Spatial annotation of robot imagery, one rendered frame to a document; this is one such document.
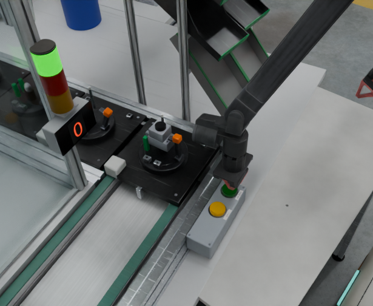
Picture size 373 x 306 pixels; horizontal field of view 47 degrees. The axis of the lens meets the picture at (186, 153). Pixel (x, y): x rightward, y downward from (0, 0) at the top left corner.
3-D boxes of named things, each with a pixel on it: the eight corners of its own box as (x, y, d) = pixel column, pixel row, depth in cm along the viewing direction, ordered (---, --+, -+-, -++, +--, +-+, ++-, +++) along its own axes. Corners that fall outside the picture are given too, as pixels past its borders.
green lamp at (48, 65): (67, 65, 87) (61, 45, 83) (51, 79, 84) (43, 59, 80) (49, 59, 88) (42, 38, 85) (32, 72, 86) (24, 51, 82)
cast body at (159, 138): (176, 142, 118) (174, 124, 112) (167, 152, 115) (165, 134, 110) (151, 131, 121) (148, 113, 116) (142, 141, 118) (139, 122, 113)
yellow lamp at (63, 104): (78, 103, 94) (73, 85, 90) (63, 117, 91) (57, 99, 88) (61, 96, 96) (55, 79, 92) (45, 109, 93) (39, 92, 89)
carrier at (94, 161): (147, 120, 135) (143, 88, 126) (101, 172, 121) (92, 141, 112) (87, 96, 143) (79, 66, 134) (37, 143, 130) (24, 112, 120)
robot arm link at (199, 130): (244, 114, 90) (254, 101, 98) (193, 101, 94) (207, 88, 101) (234, 162, 96) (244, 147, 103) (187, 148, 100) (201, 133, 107)
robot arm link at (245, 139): (244, 142, 94) (252, 125, 98) (215, 134, 96) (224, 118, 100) (241, 163, 99) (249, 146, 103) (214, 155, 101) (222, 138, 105)
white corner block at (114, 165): (128, 169, 122) (125, 159, 119) (118, 180, 119) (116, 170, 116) (114, 163, 123) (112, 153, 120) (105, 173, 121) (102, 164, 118)
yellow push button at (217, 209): (227, 209, 111) (228, 204, 110) (221, 220, 109) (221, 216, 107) (214, 203, 113) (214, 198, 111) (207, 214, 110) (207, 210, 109)
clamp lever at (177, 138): (184, 154, 118) (182, 135, 112) (180, 159, 117) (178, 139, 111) (172, 150, 119) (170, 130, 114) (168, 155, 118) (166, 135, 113)
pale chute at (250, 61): (265, 70, 144) (275, 65, 140) (243, 90, 137) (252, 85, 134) (219, -3, 138) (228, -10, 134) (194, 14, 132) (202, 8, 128)
